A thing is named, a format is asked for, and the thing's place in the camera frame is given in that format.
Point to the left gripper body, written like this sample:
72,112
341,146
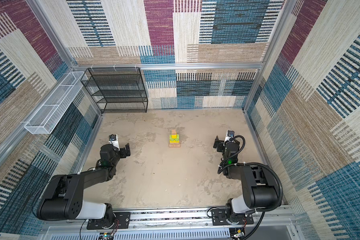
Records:
122,154

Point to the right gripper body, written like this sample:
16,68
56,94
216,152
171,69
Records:
220,147

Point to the green rectangular block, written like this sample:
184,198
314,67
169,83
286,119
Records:
174,140

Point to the natural wood block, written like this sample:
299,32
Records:
174,145

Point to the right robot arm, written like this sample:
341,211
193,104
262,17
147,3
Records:
262,190

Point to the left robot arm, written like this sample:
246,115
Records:
63,198

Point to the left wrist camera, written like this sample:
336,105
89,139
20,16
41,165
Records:
114,141

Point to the black wire shelf rack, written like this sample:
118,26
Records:
116,90

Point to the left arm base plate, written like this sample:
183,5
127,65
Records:
118,220

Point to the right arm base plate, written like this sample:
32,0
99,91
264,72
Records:
220,217

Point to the white wire mesh basket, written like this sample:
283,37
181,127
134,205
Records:
48,115

